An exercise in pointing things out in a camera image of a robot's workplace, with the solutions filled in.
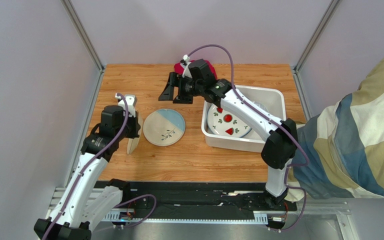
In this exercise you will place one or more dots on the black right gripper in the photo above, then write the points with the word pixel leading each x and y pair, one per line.
pixel 180 88

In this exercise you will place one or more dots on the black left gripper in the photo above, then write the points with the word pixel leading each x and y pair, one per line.
pixel 136 127

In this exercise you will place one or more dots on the round wooden board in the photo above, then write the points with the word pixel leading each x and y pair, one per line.
pixel 133 142

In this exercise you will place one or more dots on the light blue plate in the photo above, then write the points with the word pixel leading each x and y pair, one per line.
pixel 164 127

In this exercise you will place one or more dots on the white plate with red flowers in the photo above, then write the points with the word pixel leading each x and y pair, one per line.
pixel 223 123

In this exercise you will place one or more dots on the white plastic bin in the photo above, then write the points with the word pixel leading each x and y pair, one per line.
pixel 269 100

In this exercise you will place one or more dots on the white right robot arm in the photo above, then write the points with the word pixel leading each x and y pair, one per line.
pixel 280 136

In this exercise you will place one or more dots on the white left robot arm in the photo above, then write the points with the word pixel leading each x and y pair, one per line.
pixel 73 218

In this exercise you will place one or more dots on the red folded cloth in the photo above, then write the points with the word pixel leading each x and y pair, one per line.
pixel 181 69

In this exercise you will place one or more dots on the patterned quilt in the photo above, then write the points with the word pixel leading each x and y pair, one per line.
pixel 342 148

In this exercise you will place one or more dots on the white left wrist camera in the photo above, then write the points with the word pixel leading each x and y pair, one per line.
pixel 129 102

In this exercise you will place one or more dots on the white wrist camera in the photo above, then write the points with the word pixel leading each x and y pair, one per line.
pixel 184 63
pixel 129 102

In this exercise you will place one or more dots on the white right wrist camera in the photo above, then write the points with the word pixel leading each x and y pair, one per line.
pixel 184 63

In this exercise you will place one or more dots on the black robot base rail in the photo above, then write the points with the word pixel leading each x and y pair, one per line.
pixel 197 202

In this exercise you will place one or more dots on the aluminium frame post left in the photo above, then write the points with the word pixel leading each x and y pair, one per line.
pixel 76 21

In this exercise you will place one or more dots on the aluminium frame post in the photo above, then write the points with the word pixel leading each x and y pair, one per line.
pixel 319 30
pixel 76 21

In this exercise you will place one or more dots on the aluminium frame post right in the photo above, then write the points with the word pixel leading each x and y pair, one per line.
pixel 319 30

